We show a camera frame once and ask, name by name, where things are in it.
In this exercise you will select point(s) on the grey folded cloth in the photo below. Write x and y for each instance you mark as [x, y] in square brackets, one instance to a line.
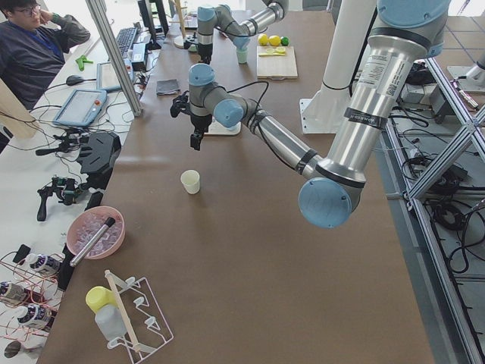
[167, 87]

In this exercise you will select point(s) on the black keyboard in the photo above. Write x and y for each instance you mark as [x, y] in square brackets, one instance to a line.
[125, 39]

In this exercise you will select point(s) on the handheld gripper tool upper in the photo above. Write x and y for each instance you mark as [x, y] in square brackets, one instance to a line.
[70, 141]

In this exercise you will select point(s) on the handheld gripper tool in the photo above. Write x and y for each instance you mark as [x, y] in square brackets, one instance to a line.
[66, 189]
[70, 141]

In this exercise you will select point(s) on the yellow capped plastic bottle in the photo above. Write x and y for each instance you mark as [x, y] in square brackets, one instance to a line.
[107, 315]

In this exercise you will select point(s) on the aluminium frame post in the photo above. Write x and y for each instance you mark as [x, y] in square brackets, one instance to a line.
[97, 10]

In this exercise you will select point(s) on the yellow plastic knife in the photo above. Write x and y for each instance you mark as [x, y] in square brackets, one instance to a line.
[271, 54]

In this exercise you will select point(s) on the yellow lemon middle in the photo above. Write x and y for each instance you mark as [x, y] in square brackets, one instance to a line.
[274, 40]

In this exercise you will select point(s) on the wooden glass drying stand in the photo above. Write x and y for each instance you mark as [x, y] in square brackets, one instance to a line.
[180, 12]

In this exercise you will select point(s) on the cream plastic cup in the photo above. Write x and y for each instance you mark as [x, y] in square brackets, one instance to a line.
[190, 179]

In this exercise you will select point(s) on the blue teach pendant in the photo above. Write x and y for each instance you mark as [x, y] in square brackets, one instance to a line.
[81, 108]
[106, 78]

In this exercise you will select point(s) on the beige rabbit tray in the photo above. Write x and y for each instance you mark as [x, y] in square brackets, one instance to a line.
[218, 129]

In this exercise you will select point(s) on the black perforated device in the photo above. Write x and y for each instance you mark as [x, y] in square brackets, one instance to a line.
[97, 157]

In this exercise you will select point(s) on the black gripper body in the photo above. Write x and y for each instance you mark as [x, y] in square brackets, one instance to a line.
[199, 122]
[205, 50]

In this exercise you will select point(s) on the green plastic cup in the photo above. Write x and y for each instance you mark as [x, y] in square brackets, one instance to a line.
[242, 55]

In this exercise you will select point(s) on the black computer mouse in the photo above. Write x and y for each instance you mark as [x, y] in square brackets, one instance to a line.
[74, 80]

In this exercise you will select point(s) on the handheld gripper tool lower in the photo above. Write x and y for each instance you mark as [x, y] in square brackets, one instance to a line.
[66, 189]

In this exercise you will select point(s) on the white dish rack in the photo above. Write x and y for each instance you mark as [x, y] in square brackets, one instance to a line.
[147, 328]

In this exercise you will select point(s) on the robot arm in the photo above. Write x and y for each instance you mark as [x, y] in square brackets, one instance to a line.
[374, 45]
[221, 18]

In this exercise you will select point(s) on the yellow lemon near board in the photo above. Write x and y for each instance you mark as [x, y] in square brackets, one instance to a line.
[263, 39]

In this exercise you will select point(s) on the bamboo cutting board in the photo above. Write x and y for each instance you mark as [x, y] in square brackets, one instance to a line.
[277, 67]

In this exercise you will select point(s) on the green lime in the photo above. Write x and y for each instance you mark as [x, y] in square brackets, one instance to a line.
[284, 41]

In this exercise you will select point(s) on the seated person in jacket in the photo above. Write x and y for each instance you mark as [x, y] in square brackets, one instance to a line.
[33, 44]

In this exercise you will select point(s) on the pink ice bowl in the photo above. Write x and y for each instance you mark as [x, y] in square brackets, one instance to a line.
[101, 218]

